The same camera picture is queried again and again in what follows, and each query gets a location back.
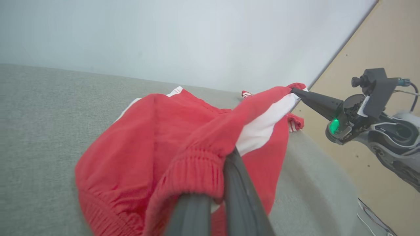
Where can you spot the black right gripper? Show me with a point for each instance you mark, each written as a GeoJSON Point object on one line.
{"type": "Point", "coordinates": [347, 127]}

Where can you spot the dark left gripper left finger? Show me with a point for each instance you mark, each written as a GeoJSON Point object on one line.
{"type": "Point", "coordinates": [190, 216]}

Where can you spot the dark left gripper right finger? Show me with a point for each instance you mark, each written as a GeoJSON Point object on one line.
{"type": "Point", "coordinates": [241, 203]}

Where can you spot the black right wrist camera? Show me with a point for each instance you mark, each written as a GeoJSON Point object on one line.
{"type": "Point", "coordinates": [380, 91]}

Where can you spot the grey fabric sofa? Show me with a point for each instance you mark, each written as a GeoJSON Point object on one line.
{"type": "Point", "coordinates": [39, 131]}

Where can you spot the red shorts with white stripe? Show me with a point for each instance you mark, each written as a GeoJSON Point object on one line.
{"type": "Point", "coordinates": [147, 147]}

